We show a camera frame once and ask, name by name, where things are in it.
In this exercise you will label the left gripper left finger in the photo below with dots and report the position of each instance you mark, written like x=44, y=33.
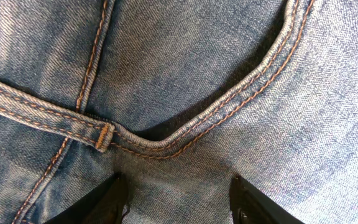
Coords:
x=108, y=203

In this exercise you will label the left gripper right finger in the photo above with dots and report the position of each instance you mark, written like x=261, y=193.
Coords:
x=250, y=206

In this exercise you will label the light blue denim jeans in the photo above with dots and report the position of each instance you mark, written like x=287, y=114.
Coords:
x=179, y=97

